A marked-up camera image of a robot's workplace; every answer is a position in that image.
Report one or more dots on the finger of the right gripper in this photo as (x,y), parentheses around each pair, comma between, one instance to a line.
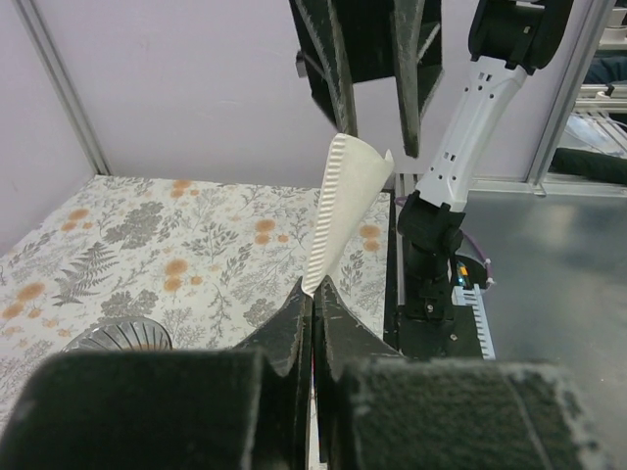
(418,63)
(343,43)

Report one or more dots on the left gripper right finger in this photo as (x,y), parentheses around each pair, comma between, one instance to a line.
(377,409)

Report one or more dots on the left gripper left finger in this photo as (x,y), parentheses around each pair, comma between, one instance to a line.
(247,407)

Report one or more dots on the cream paper coffee filter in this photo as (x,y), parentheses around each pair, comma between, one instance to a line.
(354,175)

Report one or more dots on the clear ribbed glass dripper cone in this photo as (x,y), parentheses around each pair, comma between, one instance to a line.
(123,334)

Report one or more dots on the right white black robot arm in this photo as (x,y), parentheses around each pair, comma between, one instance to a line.
(508,41)

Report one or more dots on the floral patterned table mat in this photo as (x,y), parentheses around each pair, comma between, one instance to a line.
(210,262)

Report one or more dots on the white slotted cable duct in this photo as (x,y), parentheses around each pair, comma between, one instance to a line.
(474,298)

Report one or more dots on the aluminium frame rail front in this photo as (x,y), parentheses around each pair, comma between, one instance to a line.
(553,184)

